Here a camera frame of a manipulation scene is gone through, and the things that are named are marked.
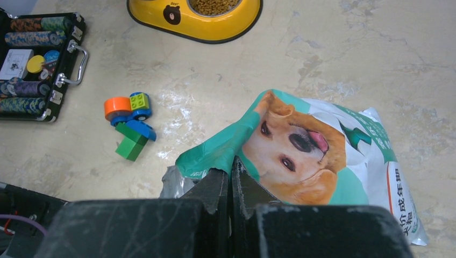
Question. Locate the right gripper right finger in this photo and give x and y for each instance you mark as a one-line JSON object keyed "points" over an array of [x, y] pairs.
{"points": [[247, 194]]}

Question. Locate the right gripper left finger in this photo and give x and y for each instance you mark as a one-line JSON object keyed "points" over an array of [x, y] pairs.
{"points": [[212, 237]]}

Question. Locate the green dog food bag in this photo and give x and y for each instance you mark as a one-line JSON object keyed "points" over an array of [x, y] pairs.
{"points": [[306, 152]]}

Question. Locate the yellow double pet bowl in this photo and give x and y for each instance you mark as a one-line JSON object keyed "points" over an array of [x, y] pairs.
{"points": [[208, 22]]}

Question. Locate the green toy brick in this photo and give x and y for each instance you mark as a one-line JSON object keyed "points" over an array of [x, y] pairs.
{"points": [[132, 144]]}

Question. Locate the blue toy brick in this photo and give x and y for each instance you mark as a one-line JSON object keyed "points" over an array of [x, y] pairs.
{"points": [[142, 128]]}

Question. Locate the orange blue toy truck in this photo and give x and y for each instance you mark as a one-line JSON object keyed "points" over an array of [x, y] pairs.
{"points": [[123, 109]]}

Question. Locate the black poker chip case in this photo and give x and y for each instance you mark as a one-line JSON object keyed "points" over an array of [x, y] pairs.
{"points": [[41, 56]]}

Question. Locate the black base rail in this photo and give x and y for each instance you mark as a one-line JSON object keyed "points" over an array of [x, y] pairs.
{"points": [[25, 218]]}

